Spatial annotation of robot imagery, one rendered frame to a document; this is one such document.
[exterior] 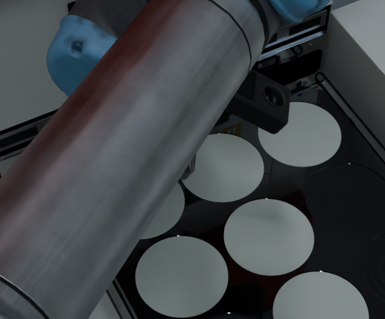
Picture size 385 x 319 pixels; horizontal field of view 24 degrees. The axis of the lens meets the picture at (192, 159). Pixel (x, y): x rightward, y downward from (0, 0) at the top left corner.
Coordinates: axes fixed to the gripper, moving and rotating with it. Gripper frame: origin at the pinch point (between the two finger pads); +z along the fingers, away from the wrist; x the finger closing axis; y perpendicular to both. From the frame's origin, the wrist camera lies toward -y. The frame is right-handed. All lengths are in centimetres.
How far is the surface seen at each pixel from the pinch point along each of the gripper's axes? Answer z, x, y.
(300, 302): 7.3, 10.4, -13.1
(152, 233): 7.2, 4.0, 3.7
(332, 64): 8.3, -25.1, -15.2
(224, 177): 7.3, -4.7, -3.4
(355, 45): 1.4, -22.1, -17.3
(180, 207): 7.2, 0.3, 1.1
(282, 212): 7.3, -0.6, -10.4
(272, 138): 7.3, -11.2, -8.5
